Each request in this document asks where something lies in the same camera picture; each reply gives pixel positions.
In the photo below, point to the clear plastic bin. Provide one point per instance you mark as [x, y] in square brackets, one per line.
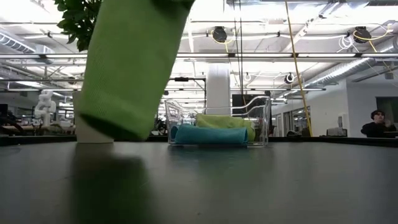
[262, 121]

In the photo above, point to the green microfiber towel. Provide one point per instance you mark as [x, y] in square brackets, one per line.
[130, 68]

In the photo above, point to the black metal frame rig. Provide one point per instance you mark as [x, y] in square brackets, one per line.
[186, 79]

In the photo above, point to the person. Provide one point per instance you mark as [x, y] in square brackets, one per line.
[377, 127]

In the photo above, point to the yellow-green microfiber towel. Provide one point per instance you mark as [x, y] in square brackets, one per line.
[224, 122]

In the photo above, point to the black background robot arm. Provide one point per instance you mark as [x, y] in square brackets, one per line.
[160, 126]

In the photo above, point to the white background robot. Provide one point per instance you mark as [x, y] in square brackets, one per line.
[45, 105]

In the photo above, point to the grey door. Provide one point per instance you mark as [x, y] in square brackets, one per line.
[388, 107]

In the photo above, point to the white plant pot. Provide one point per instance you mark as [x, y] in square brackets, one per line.
[90, 137]

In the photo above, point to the blue microfiber towel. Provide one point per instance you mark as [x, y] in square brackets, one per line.
[211, 135]

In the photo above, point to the green leafy plant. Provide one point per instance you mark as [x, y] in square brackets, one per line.
[77, 21]

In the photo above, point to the white building column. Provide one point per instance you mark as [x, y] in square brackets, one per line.
[218, 87]

